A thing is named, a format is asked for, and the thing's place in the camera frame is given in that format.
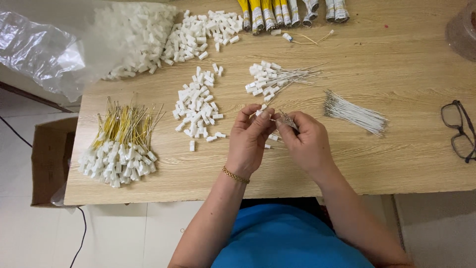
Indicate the large heap of white connectors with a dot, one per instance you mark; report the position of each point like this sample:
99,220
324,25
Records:
200,35

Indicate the clear bag of white connectors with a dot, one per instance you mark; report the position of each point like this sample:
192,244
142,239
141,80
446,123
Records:
67,44

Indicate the person's right hand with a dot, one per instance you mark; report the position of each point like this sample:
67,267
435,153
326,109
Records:
306,145

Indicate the dark-framed eyeglasses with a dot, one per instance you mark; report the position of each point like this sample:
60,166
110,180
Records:
463,147

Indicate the clear plastic jar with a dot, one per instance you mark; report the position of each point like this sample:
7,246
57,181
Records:
463,33

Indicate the single white plastic connector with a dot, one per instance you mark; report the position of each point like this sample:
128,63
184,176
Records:
260,111

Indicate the brown cardboard box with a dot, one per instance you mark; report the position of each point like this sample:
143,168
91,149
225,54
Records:
50,160

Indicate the small heap of white connectors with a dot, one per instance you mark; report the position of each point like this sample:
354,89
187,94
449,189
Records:
197,106

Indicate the person's left hand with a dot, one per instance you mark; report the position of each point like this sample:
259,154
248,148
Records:
245,145

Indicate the blue shirt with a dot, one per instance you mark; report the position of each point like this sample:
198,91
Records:
286,242

